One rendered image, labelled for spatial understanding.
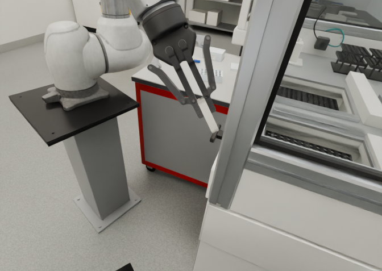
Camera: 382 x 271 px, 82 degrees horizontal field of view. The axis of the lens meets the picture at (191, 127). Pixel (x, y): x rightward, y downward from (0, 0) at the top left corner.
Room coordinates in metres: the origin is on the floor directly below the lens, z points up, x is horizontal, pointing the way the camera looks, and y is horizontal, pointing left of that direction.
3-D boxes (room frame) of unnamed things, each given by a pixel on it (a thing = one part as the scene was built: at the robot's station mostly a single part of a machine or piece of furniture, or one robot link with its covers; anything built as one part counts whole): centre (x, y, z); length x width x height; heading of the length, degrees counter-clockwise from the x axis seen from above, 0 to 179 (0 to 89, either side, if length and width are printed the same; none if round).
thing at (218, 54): (1.40, -0.09, 0.79); 0.13 x 0.09 x 0.05; 73
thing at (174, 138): (1.23, -0.04, 0.38); 0.62 x 0.58 x 0.76; 162
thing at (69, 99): (0.76, 0.49, 0.81); 0.22 x 0.18 x 0.06; 140
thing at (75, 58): (0.78, 0.47, 0.95); 0.18 x 0.16 x 0.22; 132
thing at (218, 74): (1.09, -0.07, 0.78); 0.12 x 0.08 x 0.04; 89
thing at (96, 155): (0.77, 0.48, 0.38); 0.30 x 0.30 x 0.76; 52
